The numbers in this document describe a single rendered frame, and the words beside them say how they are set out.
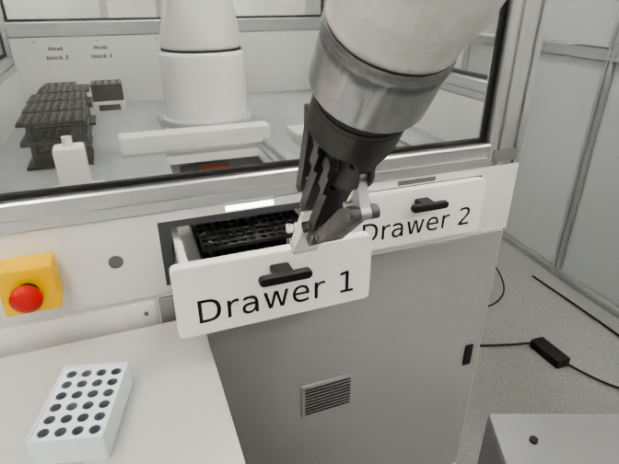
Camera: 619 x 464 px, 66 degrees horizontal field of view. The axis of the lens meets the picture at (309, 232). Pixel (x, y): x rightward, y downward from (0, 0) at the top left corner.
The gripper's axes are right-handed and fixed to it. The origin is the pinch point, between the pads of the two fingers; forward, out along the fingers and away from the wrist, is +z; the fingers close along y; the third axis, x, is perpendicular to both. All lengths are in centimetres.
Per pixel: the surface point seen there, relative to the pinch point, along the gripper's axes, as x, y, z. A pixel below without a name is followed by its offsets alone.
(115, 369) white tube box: 23.4, -2.4, 24.8
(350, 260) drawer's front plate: -11.0, 2.5, 16.6
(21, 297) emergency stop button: 33.2, 9.3, 21.7
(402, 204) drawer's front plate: -28.0, 13.7, 23.5
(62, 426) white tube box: 29.4, -8.8, 20.0
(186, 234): 9.0, 23.4, 37.8
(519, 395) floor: -95, -22, 110
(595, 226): -170, 31, 108
